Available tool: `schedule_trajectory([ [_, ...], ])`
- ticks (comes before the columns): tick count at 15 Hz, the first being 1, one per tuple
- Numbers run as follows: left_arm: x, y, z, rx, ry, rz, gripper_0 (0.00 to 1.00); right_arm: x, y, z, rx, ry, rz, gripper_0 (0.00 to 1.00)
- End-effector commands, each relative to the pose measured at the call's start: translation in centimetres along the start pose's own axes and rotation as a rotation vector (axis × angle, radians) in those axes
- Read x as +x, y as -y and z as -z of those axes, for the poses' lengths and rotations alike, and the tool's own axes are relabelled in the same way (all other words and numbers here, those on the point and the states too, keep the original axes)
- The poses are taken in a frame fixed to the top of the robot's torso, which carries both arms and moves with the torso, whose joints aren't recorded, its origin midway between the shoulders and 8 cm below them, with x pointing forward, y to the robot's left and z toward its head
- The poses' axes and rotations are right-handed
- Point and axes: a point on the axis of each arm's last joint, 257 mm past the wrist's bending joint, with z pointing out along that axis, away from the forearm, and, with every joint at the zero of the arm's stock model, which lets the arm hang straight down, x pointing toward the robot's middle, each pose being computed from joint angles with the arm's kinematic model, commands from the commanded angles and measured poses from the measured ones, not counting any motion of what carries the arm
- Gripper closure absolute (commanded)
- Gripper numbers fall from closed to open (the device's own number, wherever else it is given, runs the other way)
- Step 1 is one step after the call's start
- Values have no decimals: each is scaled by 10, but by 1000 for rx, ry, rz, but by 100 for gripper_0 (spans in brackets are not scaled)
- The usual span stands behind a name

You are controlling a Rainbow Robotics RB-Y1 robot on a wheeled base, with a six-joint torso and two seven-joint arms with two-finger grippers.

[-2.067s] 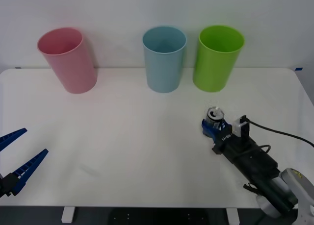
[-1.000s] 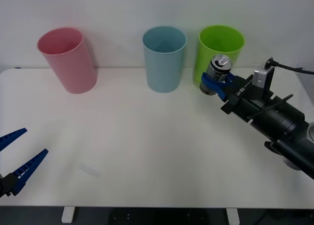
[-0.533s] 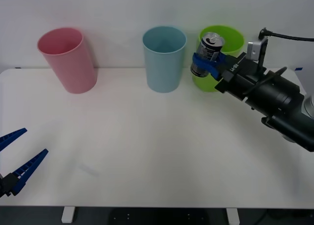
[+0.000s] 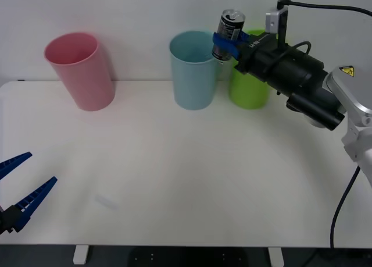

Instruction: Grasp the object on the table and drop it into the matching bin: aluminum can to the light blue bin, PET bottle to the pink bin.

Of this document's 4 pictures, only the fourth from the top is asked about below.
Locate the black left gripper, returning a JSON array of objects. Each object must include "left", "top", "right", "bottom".
[{"left": 0, "top": 151, "right": 58, "bottom": 236}]

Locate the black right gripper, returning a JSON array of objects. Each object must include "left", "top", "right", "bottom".
[{"left": 212, "top": 30, "right": 288, "bottom": 84}]

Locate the black drink can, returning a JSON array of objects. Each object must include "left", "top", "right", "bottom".
[{"left": 211, "top": 9, "right": 246, "bottom": 65}]

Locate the green plastic bin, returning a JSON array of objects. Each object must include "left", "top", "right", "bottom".
[{"left": 228, "top": 29, "right": 271, "bottom": 110}]

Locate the pale blue plastic bin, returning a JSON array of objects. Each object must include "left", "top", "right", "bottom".
[{"left": 169, "top": 30, "right": 223, "bottom": 111}]

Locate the white table leg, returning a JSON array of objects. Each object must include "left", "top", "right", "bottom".
[
  {"left": 72, "top": 245, "right": 89, "bottom": 265},
  {"left": 267, "top": 247, "right": 285, "bottom": 267}
]

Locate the pink plastic bin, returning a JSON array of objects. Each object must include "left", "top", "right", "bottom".
[{"left": 43, "top": 31, "right": 116, "bottom": 112}]

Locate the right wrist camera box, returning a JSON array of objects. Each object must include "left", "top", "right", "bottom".
[{"left": 264, "top": 7, "right": 290, "bottom": 45}]

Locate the black camera cable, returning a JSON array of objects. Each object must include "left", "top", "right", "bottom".
[{"left": 277, "top": 0, "right": 372, "bottom": 17}]

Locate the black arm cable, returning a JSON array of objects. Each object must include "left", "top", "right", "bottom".
[{"left": 330, "top": 165, "right": 362, "bottom": 249}]

